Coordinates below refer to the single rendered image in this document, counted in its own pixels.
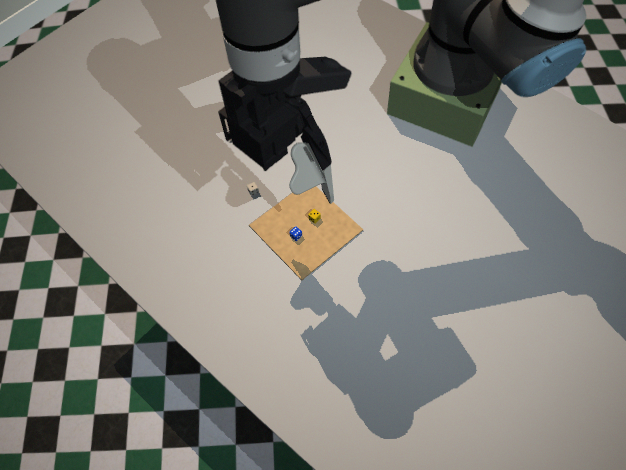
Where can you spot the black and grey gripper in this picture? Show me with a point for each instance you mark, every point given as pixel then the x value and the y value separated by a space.
pixel 247 120

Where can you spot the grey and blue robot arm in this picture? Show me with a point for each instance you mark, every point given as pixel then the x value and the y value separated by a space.
pixel 531 45

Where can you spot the tan square mat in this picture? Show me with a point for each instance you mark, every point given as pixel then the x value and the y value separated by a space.
pixel 319 240

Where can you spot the blue die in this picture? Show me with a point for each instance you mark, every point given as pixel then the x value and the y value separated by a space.
pixel 295 233

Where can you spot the yellow die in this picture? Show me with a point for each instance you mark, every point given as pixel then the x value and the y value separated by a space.
pixel 314 216

